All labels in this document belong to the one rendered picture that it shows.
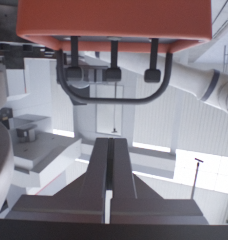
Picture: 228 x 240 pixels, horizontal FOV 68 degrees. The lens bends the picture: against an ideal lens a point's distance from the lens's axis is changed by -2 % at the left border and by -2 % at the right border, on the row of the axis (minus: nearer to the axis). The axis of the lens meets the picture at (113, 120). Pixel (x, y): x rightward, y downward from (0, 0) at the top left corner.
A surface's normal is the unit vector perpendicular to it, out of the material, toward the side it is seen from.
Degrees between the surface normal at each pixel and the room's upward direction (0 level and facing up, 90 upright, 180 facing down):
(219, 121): 90
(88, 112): 90
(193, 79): 93
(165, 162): 90
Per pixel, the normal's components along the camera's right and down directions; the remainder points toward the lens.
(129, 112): -0.35, 0.24
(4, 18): 0.37, 0.26
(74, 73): 0.00, 0.26
